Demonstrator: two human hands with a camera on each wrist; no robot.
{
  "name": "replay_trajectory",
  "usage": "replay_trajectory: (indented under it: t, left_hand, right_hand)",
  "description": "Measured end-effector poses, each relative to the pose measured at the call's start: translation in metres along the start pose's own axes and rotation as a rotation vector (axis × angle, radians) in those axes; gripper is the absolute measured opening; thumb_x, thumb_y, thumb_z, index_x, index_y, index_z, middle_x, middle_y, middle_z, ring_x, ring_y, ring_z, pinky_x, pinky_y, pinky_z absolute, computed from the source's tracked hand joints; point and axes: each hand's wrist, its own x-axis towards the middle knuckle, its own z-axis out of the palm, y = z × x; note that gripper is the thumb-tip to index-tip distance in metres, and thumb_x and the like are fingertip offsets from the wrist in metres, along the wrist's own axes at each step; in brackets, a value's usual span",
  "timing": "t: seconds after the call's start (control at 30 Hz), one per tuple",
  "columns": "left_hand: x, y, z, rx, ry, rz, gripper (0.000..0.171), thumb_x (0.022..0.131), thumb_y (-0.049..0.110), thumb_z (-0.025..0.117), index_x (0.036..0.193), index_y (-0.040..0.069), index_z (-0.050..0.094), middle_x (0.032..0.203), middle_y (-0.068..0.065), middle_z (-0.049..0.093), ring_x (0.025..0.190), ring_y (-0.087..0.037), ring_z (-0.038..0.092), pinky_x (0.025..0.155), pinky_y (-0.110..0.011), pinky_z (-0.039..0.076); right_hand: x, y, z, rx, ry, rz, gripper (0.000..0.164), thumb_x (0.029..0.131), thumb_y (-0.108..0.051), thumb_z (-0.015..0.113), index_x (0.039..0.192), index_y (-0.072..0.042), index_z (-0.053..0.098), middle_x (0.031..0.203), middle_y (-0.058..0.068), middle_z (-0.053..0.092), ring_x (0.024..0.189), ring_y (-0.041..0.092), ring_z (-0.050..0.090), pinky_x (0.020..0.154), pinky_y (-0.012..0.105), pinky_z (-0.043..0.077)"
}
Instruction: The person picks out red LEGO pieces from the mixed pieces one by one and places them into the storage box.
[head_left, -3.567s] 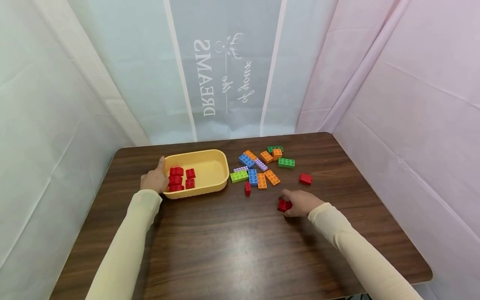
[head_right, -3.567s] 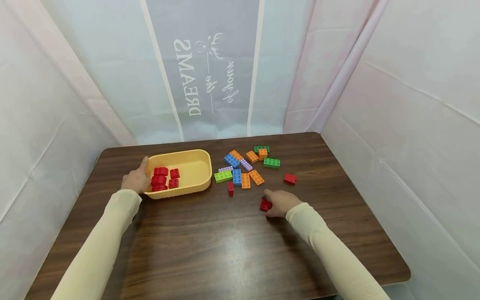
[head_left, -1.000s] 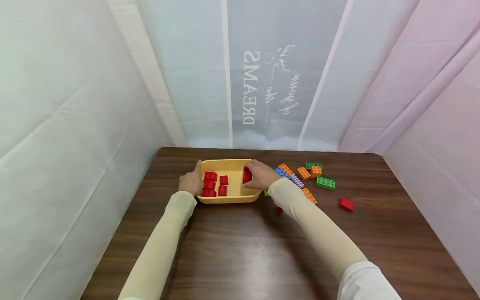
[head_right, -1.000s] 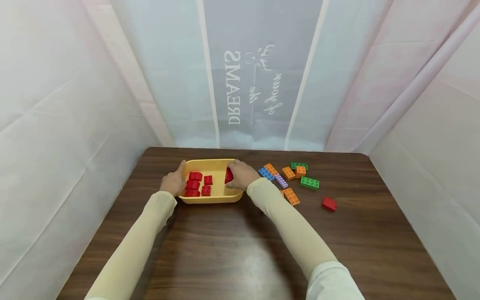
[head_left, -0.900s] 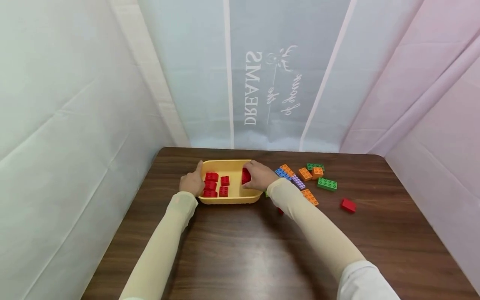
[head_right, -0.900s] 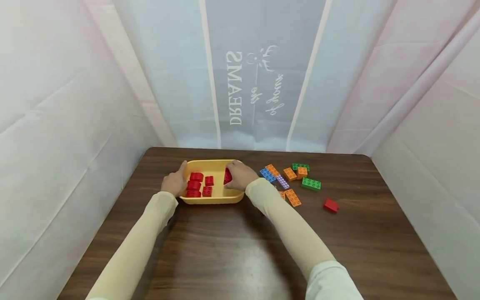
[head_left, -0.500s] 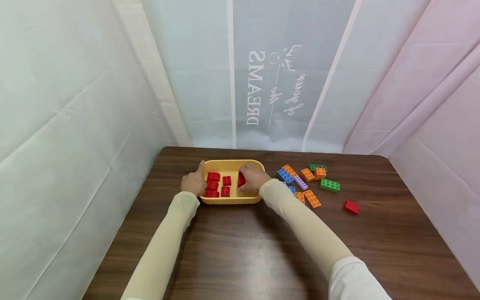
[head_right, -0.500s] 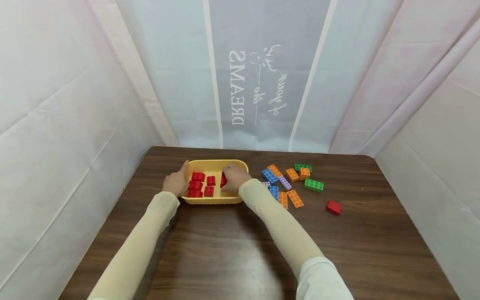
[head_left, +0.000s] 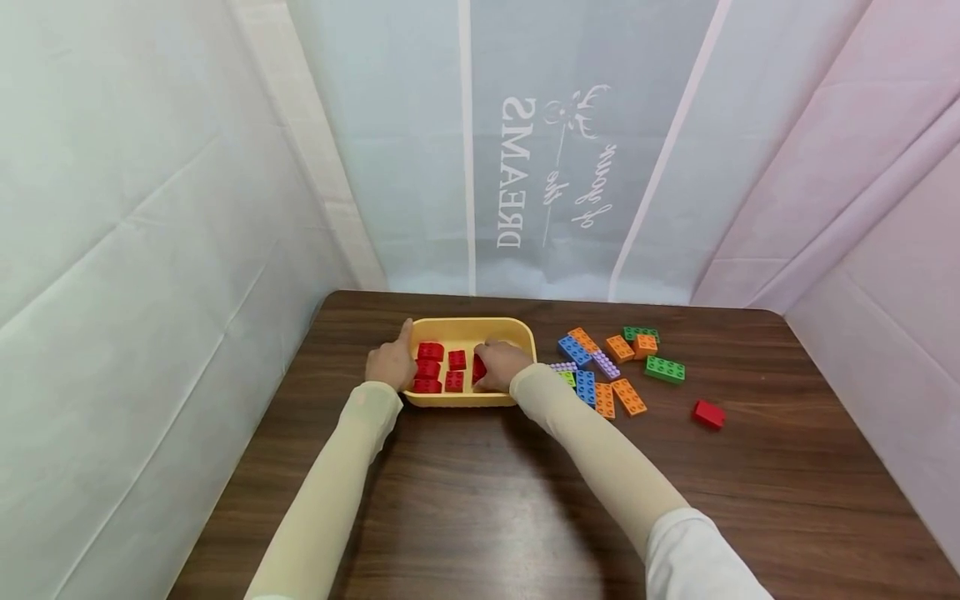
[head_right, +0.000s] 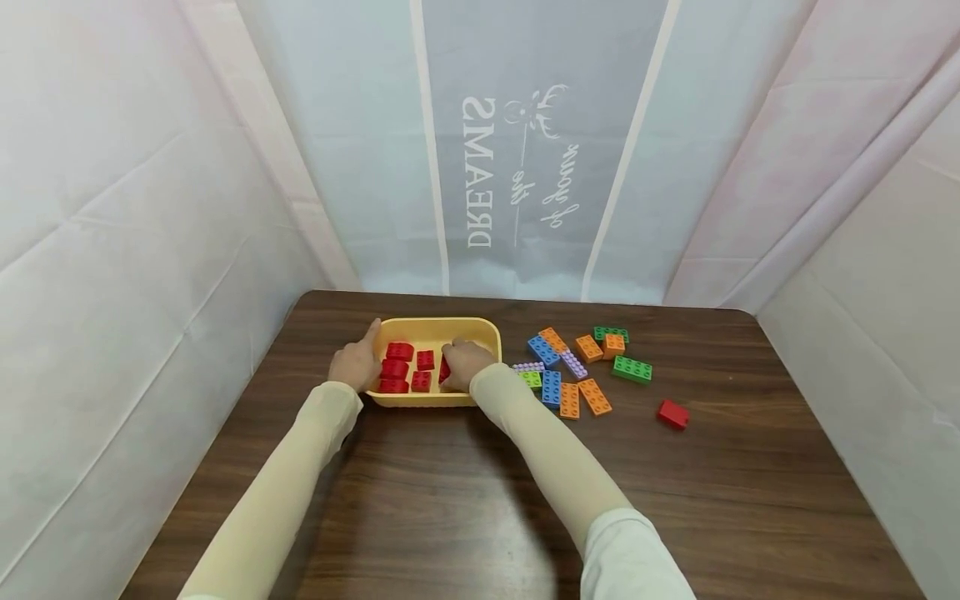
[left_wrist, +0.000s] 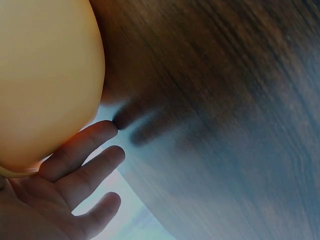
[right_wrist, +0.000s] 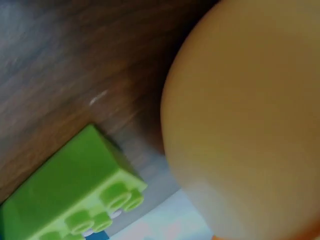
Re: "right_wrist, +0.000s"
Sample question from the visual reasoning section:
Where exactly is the green building block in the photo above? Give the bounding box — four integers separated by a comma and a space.
0, 123, 149, 240

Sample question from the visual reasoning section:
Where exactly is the person's right hand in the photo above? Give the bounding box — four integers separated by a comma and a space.
160, 0, 320, 238

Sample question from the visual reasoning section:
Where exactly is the blue building block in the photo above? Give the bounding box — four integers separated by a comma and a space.
84, 230, 111, 240

